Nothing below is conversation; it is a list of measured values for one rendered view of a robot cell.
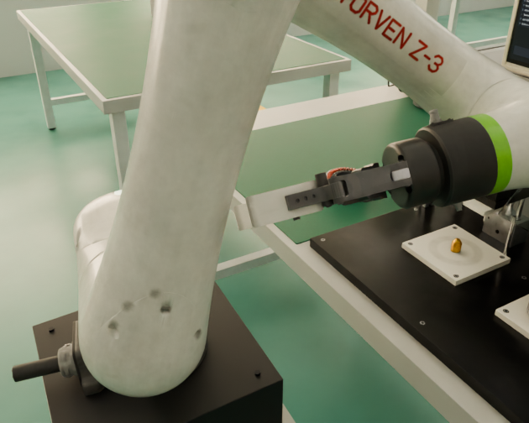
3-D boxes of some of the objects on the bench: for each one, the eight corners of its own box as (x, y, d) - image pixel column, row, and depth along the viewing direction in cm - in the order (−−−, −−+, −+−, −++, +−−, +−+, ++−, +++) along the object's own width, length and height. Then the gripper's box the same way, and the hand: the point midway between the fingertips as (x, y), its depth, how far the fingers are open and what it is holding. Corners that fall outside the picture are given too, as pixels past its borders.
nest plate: (455, 286, 107) (456, 280, 106) (400, 247, 118) (401, 242, 117) (510, 263, 113) (510, 258, 112) (453, 228, 124) (454, 223, 124)
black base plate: (580, 484, 74) (585, 473, 73) (309, 246, 122) (310, 237, 121) (759, 355, 94) (766, 345, 93) (466, 194, 142) (468, 186, 141)
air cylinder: (510, 248, 118) (515, 225, 115) (481, 231, 123) (486, 209, 120) (526, 241, 120) (532, 218, 117) (497, 225, 125) (502, 203, 123)
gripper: (379, 154, 76) (224, 192, 73) (474, 111, 51) (245, 166, 48) (394, 207, 76) (239, 248, 73) (495, 191, 51) (268, 252, 48)
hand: (252, 213), depth 60 cm, fingers open, 13 cm apart
